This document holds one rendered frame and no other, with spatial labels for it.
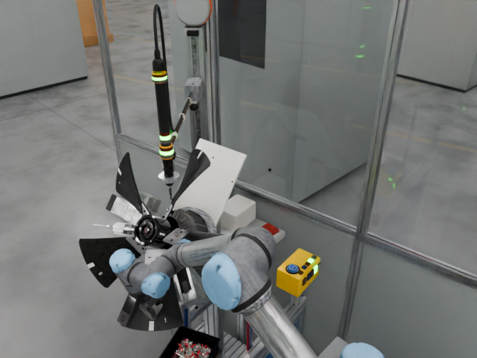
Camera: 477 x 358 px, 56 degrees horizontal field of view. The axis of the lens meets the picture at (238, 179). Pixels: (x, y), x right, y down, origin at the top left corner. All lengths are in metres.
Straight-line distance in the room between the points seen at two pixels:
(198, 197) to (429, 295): 1.06
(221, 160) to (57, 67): 5.57
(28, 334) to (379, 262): 2.15
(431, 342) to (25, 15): 6.23
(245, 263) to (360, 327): 1.45
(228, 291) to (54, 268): 2.67
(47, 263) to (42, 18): 4.25
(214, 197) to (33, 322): 1.74
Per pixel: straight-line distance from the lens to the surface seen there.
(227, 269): 1.01
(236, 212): 2.19
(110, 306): 3.19
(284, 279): 1.74
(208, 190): 1.92
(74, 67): 7.40
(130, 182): 1.84
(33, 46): 7.13
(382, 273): 2.15
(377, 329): 2.38
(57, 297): 3.36
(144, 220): 1.72
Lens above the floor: 2.23
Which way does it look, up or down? 31 degrees down
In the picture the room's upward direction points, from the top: straight up
